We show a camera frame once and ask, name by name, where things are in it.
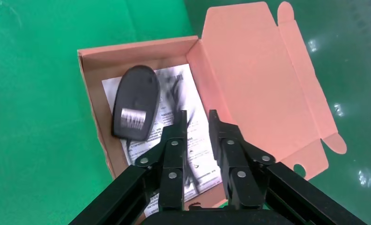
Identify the green table cloth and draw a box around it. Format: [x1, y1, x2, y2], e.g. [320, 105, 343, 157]
[0, 0, 195, 225]

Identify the brown cardboard mailer box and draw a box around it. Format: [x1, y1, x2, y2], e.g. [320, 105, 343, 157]
[77, 1, 348, 225]

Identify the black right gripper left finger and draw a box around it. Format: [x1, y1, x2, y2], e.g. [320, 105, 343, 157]
[69, 110, 188, 225]

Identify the white printed paper sheet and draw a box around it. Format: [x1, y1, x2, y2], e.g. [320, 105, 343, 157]
[102, 63, 223, 218]

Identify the black computer mouse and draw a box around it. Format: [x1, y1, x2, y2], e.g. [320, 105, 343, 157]
[111, 65, 161, 142]

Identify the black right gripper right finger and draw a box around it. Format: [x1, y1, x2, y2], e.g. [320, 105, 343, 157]
[208, 109, 368, 225]

